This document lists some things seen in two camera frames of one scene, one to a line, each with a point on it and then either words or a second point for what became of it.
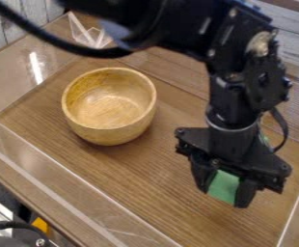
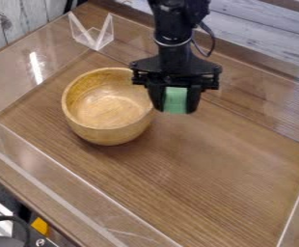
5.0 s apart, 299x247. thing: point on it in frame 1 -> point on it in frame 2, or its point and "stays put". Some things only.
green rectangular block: (225, 185) -> (175, 96)
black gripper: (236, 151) -> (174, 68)
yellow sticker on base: (41, 224) stays put
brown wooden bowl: (109, 105) stays put
